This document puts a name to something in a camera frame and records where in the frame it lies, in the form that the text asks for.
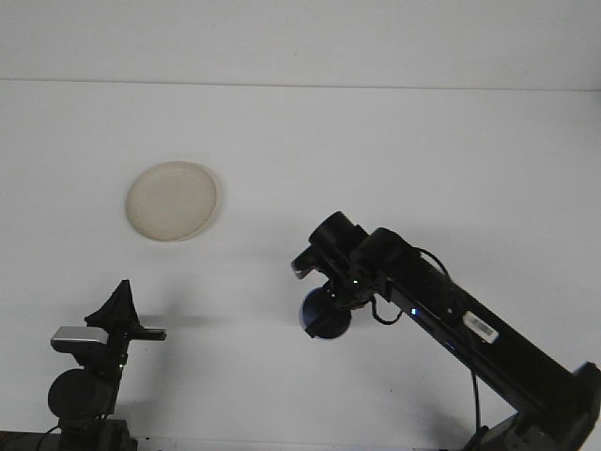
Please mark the pale blue cup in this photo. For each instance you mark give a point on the pale blue cup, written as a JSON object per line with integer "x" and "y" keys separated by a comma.
{"x": 303, "y": 312}

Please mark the pale round plate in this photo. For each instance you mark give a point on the pale round plate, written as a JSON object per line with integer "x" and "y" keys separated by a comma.
{"x": 171, "y": 202}

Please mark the dark brown stand edge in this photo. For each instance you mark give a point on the dark brown stand edge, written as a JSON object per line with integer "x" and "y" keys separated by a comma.
{"x": 19, "y": 442}

